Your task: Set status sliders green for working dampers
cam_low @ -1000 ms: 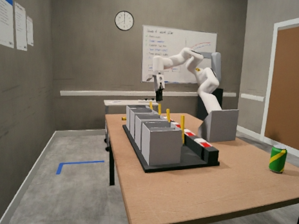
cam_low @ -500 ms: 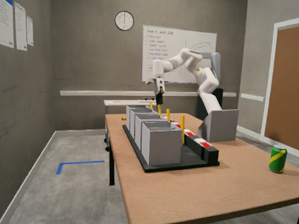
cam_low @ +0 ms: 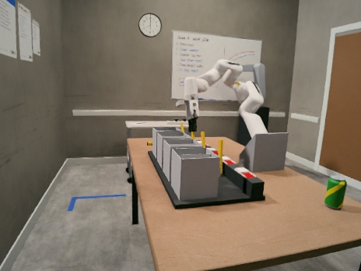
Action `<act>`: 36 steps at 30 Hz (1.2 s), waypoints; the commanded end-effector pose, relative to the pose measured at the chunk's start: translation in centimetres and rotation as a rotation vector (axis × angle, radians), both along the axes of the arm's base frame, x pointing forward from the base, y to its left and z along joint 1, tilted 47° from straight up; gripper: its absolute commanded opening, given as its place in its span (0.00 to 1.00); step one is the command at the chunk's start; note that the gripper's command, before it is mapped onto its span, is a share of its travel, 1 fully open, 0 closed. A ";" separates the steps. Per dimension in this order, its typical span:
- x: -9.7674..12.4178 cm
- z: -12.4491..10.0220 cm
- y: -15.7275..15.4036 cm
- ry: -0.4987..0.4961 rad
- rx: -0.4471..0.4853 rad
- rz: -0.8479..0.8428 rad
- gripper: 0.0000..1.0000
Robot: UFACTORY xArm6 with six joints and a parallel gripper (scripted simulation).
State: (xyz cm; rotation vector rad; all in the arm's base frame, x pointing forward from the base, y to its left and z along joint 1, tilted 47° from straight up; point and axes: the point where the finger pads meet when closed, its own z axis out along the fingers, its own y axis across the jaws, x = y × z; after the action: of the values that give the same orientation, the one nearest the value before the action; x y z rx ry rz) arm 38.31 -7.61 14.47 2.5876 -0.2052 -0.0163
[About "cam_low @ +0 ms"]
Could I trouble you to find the green and yellow drink can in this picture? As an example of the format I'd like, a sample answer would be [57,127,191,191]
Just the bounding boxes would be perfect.
[324,175,347,209]

